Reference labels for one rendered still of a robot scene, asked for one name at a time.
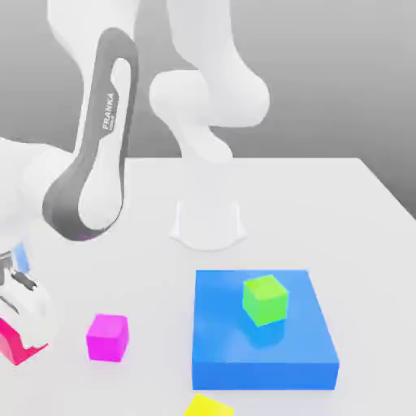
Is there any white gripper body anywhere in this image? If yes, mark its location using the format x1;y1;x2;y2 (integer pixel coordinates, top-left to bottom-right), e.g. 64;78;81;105
0;283;60;351

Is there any small red cube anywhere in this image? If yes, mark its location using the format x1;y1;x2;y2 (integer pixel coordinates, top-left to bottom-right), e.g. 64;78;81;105
0;317;50;367

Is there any small magenta cube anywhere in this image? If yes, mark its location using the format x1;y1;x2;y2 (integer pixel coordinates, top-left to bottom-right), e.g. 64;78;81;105
85;313;130;363

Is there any small yellow cube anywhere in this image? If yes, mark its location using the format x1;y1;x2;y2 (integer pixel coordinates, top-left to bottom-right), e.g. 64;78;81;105
183;393;236;416

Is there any small green cube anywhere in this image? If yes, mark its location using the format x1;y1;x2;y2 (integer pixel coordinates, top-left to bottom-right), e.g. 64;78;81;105
241;274;290;328

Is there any large blue box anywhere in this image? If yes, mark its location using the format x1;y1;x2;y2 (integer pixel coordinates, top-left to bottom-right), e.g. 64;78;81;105
191;269;341;392

